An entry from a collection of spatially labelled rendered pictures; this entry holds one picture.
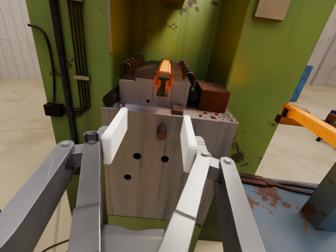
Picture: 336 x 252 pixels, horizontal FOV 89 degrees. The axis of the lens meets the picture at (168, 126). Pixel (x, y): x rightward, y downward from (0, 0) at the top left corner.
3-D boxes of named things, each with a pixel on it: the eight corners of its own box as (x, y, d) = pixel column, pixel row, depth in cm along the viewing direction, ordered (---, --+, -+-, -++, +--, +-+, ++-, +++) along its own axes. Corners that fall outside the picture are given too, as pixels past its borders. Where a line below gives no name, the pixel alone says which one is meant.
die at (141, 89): (185, 109, 52) (191, 80, 48) (119, 101, 51) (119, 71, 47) (179, 79, 89) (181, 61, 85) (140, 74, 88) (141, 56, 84)
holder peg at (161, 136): (165, 141, 45) (167, 132, 44) (155, 140, 45) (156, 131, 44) (166, 133, 49) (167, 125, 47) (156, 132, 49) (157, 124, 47)
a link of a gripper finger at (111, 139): (110, 165, 16) (102, 164, 16) (127, 129, 22) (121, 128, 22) (109, 138, 14) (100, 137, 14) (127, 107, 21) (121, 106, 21)
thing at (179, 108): (172, 108, 51) (172, 104, 50) (182, 109, 51) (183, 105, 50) (172, 114, 47) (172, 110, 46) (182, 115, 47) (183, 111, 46)
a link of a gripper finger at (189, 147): (189, 147, 15) (198, 147, 15) (183, 114, 21) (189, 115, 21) (183, 173, 16) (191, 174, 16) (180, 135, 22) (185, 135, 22)
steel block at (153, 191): (204, 223, 67) (239, 123, 47) (107, 214, 65) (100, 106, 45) (189, 144, 117) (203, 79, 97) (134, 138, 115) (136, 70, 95)
